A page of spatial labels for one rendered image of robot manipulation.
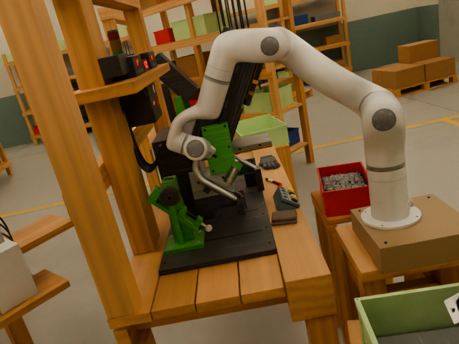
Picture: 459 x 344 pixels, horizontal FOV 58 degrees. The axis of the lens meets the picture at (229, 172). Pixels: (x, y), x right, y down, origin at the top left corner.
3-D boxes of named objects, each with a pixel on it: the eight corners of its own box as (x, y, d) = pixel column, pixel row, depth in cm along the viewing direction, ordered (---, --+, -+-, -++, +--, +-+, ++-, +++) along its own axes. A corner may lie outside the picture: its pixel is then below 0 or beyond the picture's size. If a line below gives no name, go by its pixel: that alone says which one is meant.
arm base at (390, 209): (401, 200, 149) (397, 151, 143) (434, 220, 130) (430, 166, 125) (352, 213, 147) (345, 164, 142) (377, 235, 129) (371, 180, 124)
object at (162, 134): (210, 182, 219) (195, 121, 209) (208, 205, 191) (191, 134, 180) (176, 189, 220) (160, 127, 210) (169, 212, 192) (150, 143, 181)
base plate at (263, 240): (254, 160, 246) (253, 157, 246) (277, 253, 142) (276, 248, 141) (186, 174, 248) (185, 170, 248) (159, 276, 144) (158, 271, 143)
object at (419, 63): (427, 79, 792) (425, 39, 768) (457, 82, 716) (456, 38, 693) (371, 93, 776) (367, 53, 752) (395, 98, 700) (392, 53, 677)
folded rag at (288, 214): (271, 226, 157) (270, 220, 156) (272, 217, 165) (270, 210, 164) (297, 224, 155) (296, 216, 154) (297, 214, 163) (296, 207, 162)
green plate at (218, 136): (237, 169, 184) (228, 122, 182) (237, 170, 176) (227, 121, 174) (211, 173, 184) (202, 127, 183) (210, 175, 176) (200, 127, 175)
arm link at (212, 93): (181, 68, 133) (161, 151, 146) (228, 84, 133) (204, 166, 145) (188, 64, 142) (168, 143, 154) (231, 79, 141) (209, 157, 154)
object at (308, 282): (276, 166, 269) (272, 144, 264) (337, 314, 126) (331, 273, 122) (255, 170, 269) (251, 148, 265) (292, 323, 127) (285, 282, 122)
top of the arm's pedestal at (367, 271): (418, 220, 157) (417, 210, 156) (465, 264, 127) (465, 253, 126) (335, 236, 159) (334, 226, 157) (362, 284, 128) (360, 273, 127)
